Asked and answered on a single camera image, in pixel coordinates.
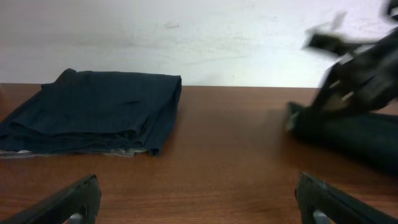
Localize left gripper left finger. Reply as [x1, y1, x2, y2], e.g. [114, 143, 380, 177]
[1, 174, 101, 224]

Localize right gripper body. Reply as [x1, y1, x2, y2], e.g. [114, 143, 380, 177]
[301, 0, 398, 116]

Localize folded navy blue garment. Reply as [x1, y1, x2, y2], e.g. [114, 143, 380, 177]
[1, 68, 182, 158]

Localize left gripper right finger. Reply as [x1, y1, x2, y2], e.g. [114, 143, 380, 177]
[295, 172, 397, 224]

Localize black shorts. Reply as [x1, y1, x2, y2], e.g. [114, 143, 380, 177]
[287, 102, 397, 175]

